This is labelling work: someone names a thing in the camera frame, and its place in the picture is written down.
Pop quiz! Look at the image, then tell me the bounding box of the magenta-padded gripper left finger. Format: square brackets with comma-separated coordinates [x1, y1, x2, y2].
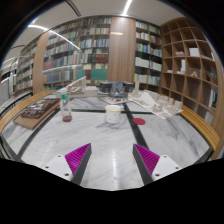
[43, 143, 92, 186]

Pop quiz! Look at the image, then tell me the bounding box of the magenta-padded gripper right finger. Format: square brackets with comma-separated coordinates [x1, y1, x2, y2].
[132, 143, 183, 186]

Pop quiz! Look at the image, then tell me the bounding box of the clear bottle with green label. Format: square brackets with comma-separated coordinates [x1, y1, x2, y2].
[59, 94, 73, 123]

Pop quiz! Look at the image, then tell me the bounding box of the flat round red coaster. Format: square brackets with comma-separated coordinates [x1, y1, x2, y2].
[132, 117, 147, 126]

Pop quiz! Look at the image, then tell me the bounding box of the white city block model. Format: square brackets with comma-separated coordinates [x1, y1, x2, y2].
[128, 81, 184, 120]

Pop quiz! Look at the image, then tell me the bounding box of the long white architectural model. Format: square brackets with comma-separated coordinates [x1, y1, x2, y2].
[55, 75, 101, 100]

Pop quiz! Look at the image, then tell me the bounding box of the wooden cubby shelf unit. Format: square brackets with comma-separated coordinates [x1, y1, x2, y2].
[159, 17, 224, 134]

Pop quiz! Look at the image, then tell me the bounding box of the straight ceiling light strip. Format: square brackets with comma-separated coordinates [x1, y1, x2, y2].
[121, 0, 134, 17]

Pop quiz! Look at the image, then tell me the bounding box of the white mug with yellow handle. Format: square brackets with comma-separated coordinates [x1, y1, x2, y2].
[104, 104, 124, 125]

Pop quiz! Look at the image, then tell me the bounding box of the tall bookshelf wall with books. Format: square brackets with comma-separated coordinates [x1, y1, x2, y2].
[13, 15, 164, 96]

